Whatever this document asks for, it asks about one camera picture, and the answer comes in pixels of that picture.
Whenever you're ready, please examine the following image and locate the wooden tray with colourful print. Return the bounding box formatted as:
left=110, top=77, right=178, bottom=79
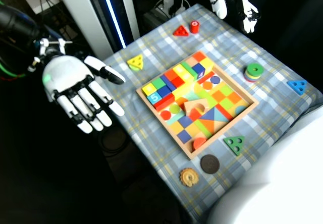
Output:
left=135, top=50, right=259, bottom=160

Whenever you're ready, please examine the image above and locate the light blue number cube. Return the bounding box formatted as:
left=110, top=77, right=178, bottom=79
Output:
left=147, top=91, right=162, bottom=105

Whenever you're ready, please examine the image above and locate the stack of coloured rings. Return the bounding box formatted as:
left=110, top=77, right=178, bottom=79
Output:
left=243, top=62, right=265, bottom=83

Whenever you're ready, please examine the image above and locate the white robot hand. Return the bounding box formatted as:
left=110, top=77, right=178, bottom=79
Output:
left=41, top=54, right=126, bottom=134
left=232, top=0, right=260, bottom=35

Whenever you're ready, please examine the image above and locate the blue plaid tablecloth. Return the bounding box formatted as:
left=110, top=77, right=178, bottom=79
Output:
left=102, top=3, right=317, bottom=223

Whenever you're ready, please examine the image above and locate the tan swirl cookie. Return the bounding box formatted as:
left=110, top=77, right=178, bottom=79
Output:
left=179, top=167, right=199, bottom=187

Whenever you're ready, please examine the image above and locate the white blurred robot shell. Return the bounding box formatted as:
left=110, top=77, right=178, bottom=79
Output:
left=206, top=105, right=323, bottom=224

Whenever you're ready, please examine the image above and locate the blue tape strip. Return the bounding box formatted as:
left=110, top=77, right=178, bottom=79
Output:
left=286, top=79, right=308, bottom=95

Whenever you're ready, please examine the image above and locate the dark brown round cookie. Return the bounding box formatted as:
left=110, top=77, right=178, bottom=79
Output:
left=200, top=154, right=221, bottom=174

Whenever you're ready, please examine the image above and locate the red triangle block with holes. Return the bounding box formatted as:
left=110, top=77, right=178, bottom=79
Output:
left=172, top=25, right=189, bottom=37

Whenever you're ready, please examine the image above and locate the white column with blue light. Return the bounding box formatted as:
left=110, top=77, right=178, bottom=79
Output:
left=51, top=0, right=141, bottom=58

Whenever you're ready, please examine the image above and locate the black box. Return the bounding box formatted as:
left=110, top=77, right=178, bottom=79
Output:
left=142, top=8, right=172, bottom=33

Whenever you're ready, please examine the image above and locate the white power adapter with cables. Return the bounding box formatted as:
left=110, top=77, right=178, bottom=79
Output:
left=153, top=0, right=191, bottom=18

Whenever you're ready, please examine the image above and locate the blue cube with purple face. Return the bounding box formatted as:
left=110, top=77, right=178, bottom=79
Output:
left=191, top=63, right=206, bottom=80

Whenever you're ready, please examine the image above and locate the yellow triangle block with holes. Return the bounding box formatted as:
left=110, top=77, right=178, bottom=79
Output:
left=126, top=54, right=144, bottom=71

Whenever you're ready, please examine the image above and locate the green cable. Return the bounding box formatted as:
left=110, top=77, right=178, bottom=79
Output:
left=0, top=57, right=27, bottom=80

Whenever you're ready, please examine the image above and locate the green triangle block with holes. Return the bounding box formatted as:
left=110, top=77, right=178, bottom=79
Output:
left=223, top=135, right=246, bottom=156

